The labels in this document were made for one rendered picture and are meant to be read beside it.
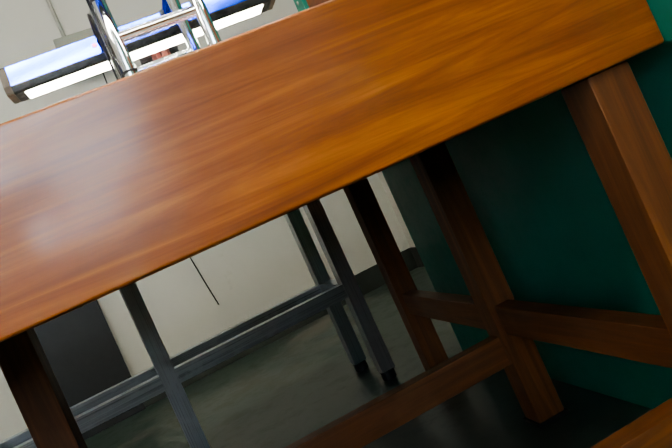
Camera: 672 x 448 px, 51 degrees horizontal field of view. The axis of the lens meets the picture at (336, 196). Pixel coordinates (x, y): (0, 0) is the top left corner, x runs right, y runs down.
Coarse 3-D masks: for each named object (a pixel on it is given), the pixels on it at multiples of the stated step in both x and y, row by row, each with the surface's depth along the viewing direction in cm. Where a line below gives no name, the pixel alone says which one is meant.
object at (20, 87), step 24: (216, 0) 159; (240, 0) 158; (264, 0) 159; (192, 24) 155; (72, 48) 151; (96, 48) 151; (0, 72) 148; (24, 72) 148; (48, 72) 147; (72, 72) 149; (24, 96) 150
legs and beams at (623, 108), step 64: (640, 128) 81; (448, 192) 136; (640, 192) 80; (384, 256) 191; (640, 256) 85; (448, 320) 164; (512, 320) 131; (576, 320) 108; (640, 320) 95; (448, 384) 134; (512, 384) 140
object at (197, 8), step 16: (96, 0) 115; (192, 0) 118; (96, 16) 115; (112, 16) 116; (160, 16) 117; (176, 16) 117; (192, 16) 119; (208, 16) 119; (112, 32) 115; (128, 32) 115; (144, 32) 116; (208, 32) 118; (112, 48) 115; (128, 64) 115
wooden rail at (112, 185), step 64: (384, 0) 74; (448, 0) 76; (512, 0) 78; (576, 0) 80; (640, 0) 82; (192, 64) 69; (256, 64) 71; (320, 64) 72; (384, 64) 74; (448, 64) 75; (512, 64) 77; (576, 64) 79; (0, 128) 65; (64, 128) 66; (128, 128) 67; (192, 128) 69; (256, 128) 70; (320, 128) 71; (384, 128) 73; (448, 128) 75; (0, 192) 64; (64, 192) 65; (128, 192) 67; (192, 192) 68; (256, 192) 69; (320, 192) 71; (0, 256) 64; (64, 256) 65; (128, 256) 66; (0, 320) 63
